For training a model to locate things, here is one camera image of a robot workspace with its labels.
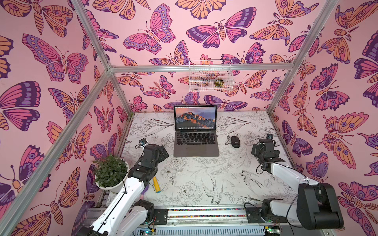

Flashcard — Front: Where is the black wireless mouse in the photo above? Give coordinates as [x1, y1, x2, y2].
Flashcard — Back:
[230, 136, 241, 148]

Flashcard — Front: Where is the grey laptop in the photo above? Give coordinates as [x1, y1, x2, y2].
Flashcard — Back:
[173, 105, 220, 158]

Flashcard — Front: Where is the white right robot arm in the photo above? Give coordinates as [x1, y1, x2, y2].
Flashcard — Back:
[252, 139, 344, 230]

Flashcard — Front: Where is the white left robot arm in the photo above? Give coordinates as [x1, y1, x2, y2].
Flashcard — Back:
[76, 144, 169, 236]

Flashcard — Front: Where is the blue garden hand rake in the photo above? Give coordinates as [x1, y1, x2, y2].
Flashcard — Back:
[153, 177, 161, 193]

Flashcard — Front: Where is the purple garden trowel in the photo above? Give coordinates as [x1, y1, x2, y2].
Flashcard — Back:
[141, 184, 150, 195]

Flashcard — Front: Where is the green potted plant white pot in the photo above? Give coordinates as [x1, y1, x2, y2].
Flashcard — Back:
[93, 155, 130, 193]

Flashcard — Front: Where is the aluminium frame top rear bar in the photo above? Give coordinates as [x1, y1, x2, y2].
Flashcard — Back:
[110, 64, 294, 73]

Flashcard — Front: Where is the white wire basket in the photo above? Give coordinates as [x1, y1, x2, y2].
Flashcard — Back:
[188, 64, 234, 92]

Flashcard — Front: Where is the aluminium frame post left rear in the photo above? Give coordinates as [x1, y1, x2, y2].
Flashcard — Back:
[71, 1, 133, 117]

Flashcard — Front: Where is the aluminium frame post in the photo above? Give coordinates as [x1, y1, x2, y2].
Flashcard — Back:
[267, 0, 339, 115]
[71, 1, 133, 117]

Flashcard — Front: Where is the aluminium frame left diagonal bar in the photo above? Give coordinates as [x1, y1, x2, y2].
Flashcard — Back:
[1, 70, 111, 236]

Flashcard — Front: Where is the aluminium frame post right rear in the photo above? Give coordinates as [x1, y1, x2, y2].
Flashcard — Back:
[267, 0, 339, 115]

